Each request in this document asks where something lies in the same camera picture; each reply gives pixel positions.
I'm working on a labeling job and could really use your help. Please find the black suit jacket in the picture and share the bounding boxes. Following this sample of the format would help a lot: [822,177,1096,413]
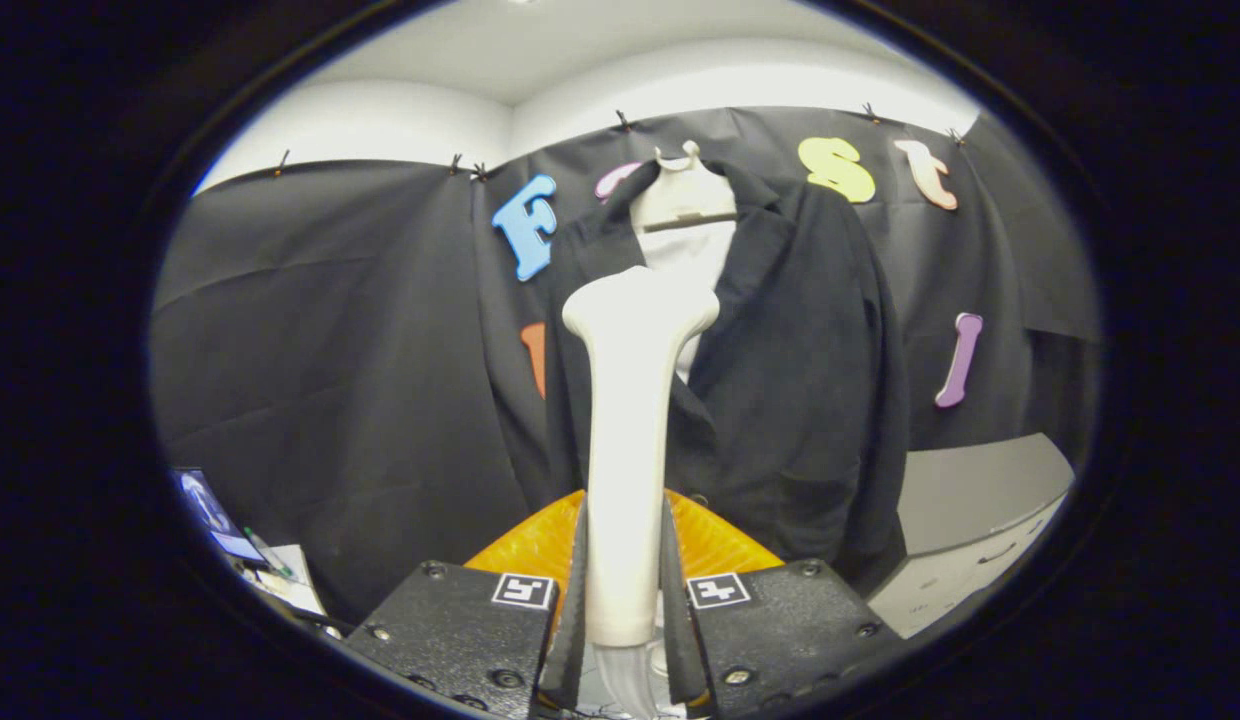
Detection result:
[545,158,911,591]

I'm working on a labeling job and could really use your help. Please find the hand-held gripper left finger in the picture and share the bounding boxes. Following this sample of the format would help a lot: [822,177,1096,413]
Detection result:
[342,490,589,720]

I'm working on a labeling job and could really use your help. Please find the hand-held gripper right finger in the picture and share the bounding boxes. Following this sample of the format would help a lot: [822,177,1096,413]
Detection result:
[663,490,901,720]

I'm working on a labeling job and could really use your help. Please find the grey cabinet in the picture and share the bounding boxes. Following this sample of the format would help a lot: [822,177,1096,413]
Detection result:
[865,432,1076,639]

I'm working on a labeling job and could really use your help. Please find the black backdrop cloth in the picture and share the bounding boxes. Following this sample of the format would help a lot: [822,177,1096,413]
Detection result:
[148,105,1101,626]

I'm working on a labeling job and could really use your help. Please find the white paper sheets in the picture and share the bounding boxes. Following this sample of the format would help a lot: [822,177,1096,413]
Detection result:
[242,543,326,616]

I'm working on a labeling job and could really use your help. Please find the white shirt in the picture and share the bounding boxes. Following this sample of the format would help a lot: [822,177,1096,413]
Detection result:
[635,220,738,386]

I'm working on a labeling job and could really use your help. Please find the white clothes hanger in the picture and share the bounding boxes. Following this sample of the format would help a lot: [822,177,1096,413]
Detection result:
[630,140,738,233]

